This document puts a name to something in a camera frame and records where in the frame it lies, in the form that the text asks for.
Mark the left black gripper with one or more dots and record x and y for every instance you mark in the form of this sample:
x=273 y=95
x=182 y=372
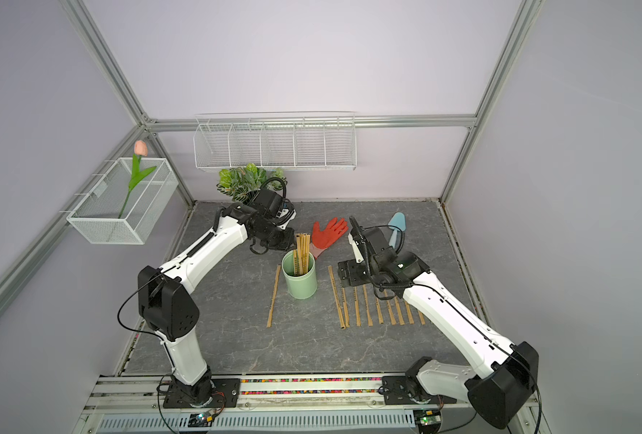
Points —
x=287 y=243

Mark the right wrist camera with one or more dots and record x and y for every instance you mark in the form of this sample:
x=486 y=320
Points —
x=367 y=242

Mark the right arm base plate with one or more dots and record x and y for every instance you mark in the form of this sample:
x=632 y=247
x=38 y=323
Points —
x=395 y=390

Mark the teal small spatula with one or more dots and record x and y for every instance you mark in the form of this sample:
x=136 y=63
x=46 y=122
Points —
x=398 y=225

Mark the red hand-shaped scraper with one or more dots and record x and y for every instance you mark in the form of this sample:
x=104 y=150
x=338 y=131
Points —
x=322 y=240

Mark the pink artificial tulip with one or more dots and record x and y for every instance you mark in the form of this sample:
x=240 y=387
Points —
x=137 y=173

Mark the white mesh basket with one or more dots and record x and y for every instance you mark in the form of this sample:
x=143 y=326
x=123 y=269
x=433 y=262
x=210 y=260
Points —
x=95 y=217

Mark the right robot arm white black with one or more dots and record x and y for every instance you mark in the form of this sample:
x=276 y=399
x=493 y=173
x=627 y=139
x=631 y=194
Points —
x=499 y=377

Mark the white wire wall shelf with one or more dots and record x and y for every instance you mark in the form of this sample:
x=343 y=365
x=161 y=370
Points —
x=291 y=140

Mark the bundle of brown paper straws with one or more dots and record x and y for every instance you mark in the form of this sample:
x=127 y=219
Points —
x=301 y=254

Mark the green artificial plant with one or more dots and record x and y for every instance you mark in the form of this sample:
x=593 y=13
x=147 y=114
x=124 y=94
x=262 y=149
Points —
x=242 y=184

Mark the aluminium front rail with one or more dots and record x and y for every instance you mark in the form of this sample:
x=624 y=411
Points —
x=262 y=393

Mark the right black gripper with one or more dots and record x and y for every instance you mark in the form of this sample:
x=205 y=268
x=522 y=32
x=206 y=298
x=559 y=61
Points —
x=347 y=272

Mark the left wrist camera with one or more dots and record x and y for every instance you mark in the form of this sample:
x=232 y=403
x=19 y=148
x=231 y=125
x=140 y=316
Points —
x=272 y=206

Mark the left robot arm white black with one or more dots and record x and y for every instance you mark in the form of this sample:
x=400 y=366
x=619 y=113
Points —
x=165 y=293

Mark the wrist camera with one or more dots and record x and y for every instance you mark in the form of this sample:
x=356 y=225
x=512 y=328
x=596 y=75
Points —
x=272 y=206
x=367 y=242

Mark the mint green storage cup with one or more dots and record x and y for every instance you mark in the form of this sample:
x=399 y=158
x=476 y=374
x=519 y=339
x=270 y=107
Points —
x=303 y=286

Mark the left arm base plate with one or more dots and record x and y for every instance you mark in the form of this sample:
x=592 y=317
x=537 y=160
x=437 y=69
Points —
x=214 y=393

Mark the twelfth brown paper straw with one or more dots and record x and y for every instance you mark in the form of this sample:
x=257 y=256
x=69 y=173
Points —
x=274 y=297

